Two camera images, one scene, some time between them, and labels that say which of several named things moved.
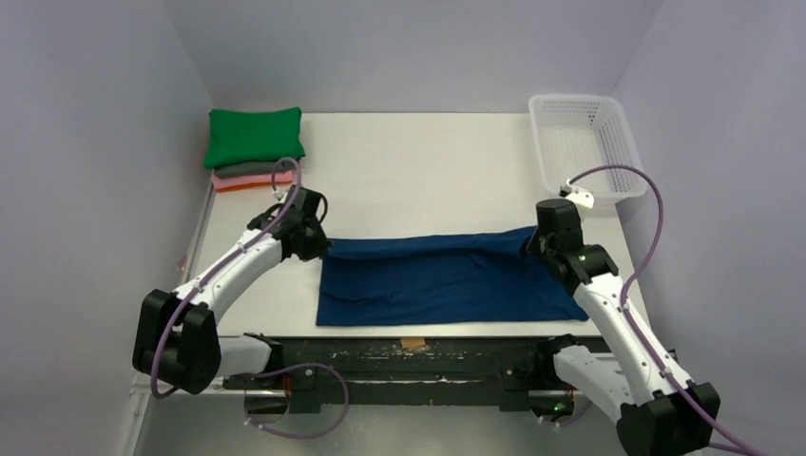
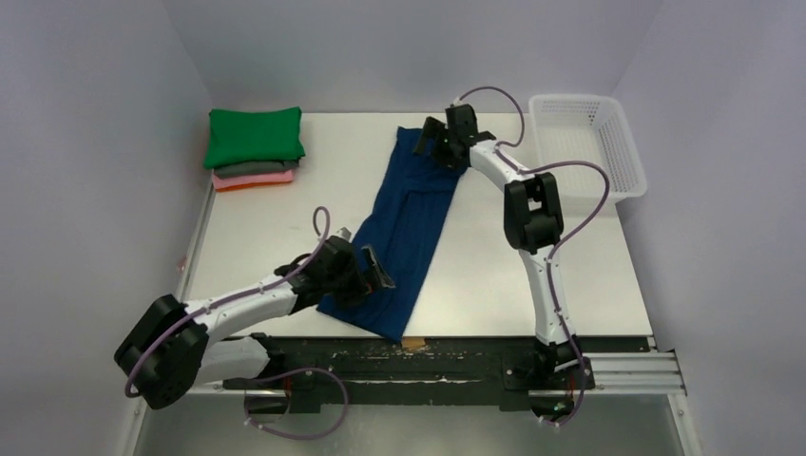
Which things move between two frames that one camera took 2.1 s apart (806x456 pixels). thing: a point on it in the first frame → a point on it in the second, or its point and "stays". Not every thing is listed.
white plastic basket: [579, 133] stays
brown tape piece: [412, 343] stays
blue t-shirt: [442, 278] → [404, 220]
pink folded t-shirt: [223, 181] stays
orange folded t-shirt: [250, 186] stays
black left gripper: [318, 248] → [363, 285]
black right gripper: [538, 240] → [442, 142]
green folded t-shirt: [253, 137] stays
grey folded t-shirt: [281, 165] stays
